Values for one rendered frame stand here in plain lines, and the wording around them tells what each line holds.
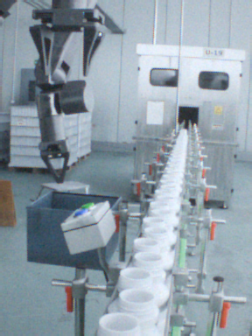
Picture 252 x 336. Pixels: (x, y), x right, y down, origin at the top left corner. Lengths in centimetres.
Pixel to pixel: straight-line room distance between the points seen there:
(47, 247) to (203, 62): 443
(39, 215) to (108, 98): 989
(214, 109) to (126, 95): 585
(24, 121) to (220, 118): 358
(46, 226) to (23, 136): 622
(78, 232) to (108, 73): 1063
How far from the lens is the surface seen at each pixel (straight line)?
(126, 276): 52
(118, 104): 1141
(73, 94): 95
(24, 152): 785
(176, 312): 68
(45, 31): 70
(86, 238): 92
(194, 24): 1144
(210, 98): 575
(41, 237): 168
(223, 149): 579
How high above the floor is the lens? 136
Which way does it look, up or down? 9 degrees down
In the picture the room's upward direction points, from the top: 3 degrees clockwise
